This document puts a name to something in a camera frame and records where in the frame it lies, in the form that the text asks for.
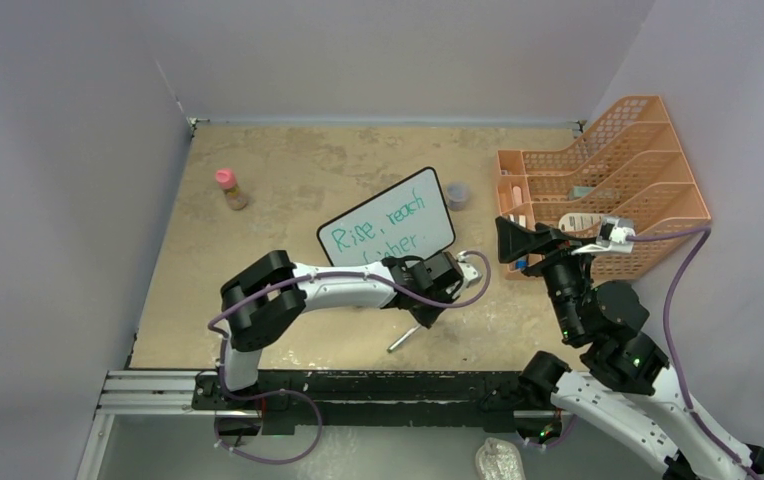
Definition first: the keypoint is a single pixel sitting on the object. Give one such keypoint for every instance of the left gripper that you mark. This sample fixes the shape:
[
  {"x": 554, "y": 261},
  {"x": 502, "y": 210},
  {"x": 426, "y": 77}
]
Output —
[{"x": 425, "y": 318}]

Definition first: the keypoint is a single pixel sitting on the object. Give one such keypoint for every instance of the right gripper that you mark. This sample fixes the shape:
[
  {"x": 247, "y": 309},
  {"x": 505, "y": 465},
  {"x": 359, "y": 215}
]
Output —
[{"x": 514, "y": 241}]

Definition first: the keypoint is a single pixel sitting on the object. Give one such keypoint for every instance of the green whiteboard marker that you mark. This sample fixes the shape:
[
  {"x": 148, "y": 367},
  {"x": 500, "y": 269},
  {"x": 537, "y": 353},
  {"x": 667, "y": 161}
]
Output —
[{"x": 403, "y": 338}]

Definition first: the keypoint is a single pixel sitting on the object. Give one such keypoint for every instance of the small whiteboard black frame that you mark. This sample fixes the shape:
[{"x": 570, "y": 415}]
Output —
[{"x": 409, "y": 218}]

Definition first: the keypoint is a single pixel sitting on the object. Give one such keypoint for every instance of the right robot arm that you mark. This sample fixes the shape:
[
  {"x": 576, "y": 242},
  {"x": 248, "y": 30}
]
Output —
[{"x": 633, "y": 390}]

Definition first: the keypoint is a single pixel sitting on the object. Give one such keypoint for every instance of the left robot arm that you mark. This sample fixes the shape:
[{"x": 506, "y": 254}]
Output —
[{"x": 260, "y": 303}]

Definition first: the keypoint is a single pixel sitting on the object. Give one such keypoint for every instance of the white label card in organizer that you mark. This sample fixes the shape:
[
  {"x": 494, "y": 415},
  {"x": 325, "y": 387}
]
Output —
[{"x": 576, "y": 222}]

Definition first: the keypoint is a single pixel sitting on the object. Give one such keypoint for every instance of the clear jar of paperclips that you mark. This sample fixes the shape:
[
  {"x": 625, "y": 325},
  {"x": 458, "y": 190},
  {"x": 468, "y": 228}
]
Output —
[{"x": 457, "y": 196}]

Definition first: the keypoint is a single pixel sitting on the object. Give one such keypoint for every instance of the orange plastic file organizer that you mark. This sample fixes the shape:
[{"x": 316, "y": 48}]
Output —
[{"x": 629, "y": 163}]

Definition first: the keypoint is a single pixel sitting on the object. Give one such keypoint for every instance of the clear plastic bag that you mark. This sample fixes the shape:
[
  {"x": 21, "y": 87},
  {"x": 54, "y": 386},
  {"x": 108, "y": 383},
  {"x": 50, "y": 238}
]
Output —
[{"x": 498, "y": 459}]

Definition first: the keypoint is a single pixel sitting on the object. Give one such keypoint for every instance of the pink cap bottle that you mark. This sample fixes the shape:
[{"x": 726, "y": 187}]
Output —
[{"x": 226, "y": 180}]

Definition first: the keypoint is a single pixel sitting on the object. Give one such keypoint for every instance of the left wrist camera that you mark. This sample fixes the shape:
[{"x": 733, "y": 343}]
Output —
[{"x": 471, "y": 276}]

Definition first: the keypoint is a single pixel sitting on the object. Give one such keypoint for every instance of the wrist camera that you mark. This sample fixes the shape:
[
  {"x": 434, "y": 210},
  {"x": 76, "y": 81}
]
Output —
[
  {"x": 471, "y": 276},
  {"x": 614, "y": 237}
]

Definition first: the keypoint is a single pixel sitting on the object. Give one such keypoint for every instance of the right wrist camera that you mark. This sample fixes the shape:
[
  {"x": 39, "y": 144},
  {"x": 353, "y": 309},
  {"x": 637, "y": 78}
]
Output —
[{"x": 614, "y": 237}]

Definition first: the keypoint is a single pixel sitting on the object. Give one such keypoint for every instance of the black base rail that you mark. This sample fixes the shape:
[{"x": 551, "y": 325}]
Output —
[{"x": 285, "y": 399}]

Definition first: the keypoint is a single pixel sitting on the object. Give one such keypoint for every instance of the aluminium frame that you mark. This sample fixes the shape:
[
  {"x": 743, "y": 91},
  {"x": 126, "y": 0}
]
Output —
[{"x": 146, "y": 428}]

